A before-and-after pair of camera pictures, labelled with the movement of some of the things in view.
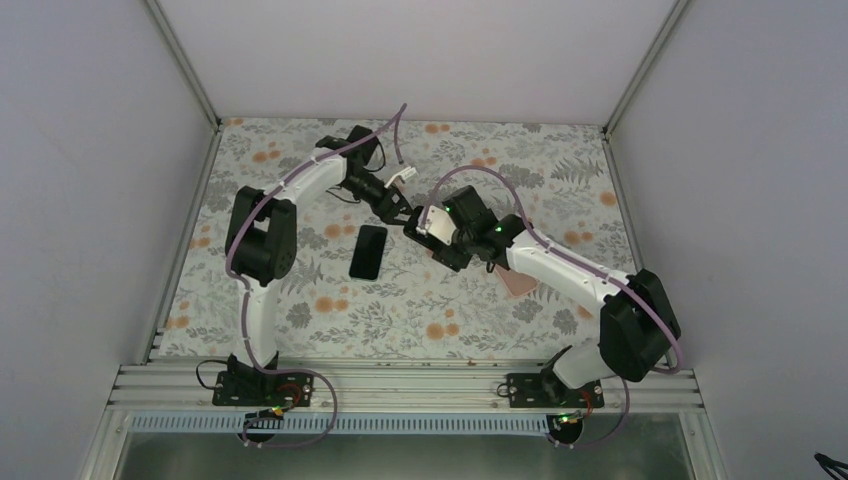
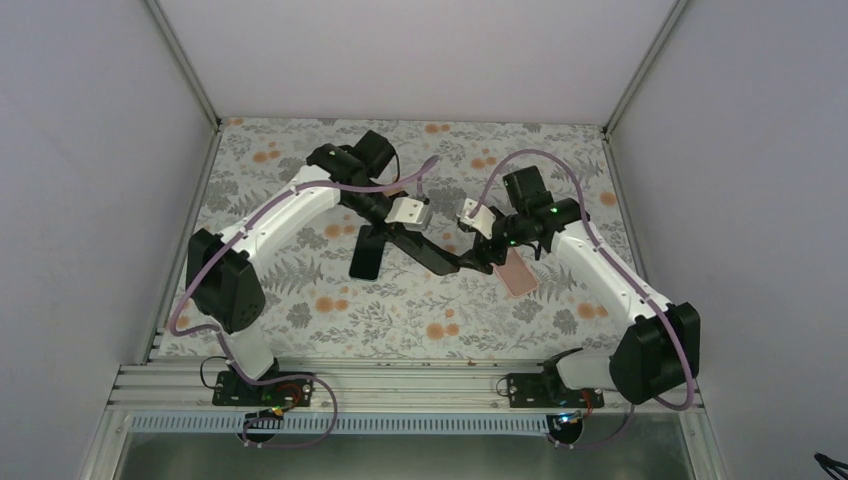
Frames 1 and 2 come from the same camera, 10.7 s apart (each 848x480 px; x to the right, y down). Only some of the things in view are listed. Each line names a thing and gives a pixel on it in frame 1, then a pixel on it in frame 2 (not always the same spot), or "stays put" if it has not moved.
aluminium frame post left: [185, 63] stays put
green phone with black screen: [368, 252] stays put
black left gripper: [389, 212] to [397, 234]
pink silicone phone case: [515, 282] stays put
